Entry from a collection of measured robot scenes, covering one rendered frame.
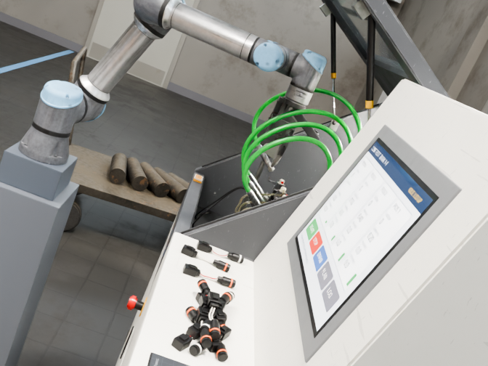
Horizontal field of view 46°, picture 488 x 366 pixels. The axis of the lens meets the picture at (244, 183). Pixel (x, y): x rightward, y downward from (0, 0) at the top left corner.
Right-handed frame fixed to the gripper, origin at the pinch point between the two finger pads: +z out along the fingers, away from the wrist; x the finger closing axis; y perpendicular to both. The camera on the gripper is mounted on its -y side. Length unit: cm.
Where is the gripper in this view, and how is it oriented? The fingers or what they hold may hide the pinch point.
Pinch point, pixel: (275, 163)
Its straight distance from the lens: 177.3
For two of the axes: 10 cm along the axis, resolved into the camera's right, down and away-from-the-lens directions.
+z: -3.9, 8.8, 2.7
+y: -9.2, -3.7, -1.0
